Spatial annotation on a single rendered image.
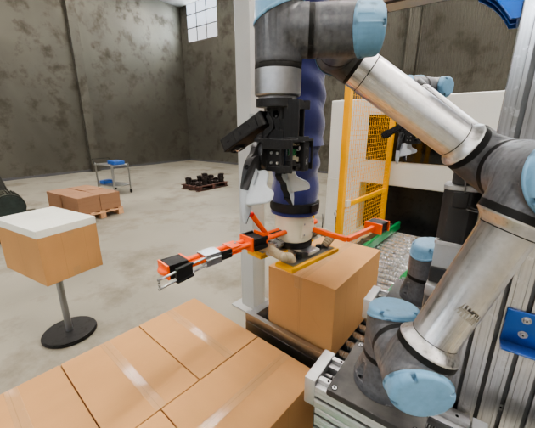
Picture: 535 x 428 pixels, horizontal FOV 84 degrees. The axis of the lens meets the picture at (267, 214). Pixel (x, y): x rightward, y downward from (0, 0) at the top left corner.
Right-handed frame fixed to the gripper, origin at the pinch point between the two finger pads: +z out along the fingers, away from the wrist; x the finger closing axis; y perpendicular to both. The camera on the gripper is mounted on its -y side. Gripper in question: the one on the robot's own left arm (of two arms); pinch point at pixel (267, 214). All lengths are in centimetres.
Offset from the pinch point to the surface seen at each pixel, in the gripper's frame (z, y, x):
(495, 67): -158, 9, 975
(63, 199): 114, -592, 170
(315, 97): -27, -27, 68
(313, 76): -34, -27, 66
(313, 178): 6, -27, 71
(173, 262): 27, -46, 11
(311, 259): 41, -24, 66
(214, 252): 28, -43, 26
